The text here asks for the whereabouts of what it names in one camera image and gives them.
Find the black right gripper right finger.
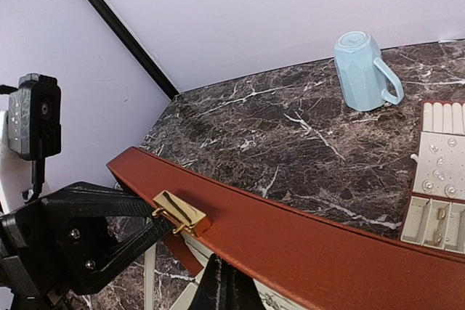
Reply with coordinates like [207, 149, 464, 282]
[226, 264, 265, 310]

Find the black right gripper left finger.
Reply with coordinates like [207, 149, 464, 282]
[187, 256, 226, 310]

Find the red jewelry display tray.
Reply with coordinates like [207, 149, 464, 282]
[400, 102, 464, 255]

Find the light blue faceted mug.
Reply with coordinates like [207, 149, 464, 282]
[334, 31, 404, 112]

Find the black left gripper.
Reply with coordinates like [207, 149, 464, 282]
[1, 73, 174, 309]

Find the red jewelry box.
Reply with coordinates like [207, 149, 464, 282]
[108, 147, 464, 309]

